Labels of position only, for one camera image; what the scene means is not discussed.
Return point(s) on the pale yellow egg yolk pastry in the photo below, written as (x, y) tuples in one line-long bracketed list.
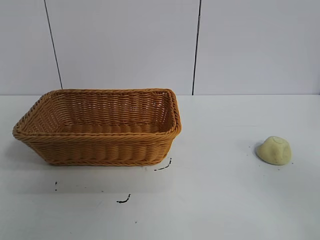
[(273, 152)]

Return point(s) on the brown woven wicker basket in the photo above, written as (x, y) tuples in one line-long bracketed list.
[(100, 147)]

